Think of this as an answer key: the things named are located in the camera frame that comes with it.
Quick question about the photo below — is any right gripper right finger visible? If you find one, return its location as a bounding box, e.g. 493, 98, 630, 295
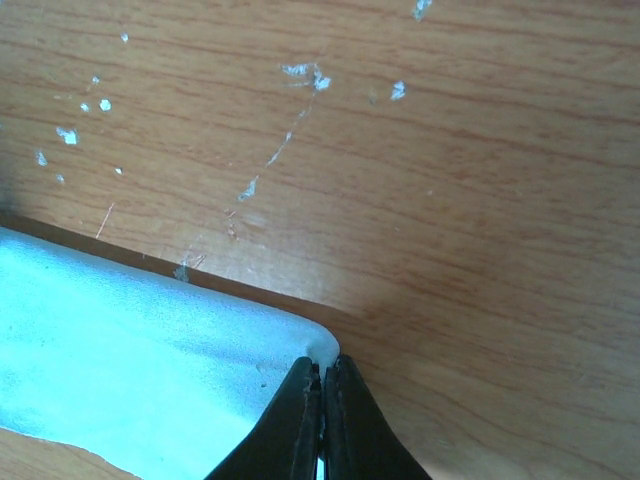
323, 355, 430, 480

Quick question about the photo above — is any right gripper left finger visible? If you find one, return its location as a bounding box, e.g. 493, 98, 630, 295
207, 357, 321, 480

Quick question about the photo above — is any blue cleaning cloth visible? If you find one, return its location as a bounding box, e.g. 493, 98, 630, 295
1, 229, 340, 479

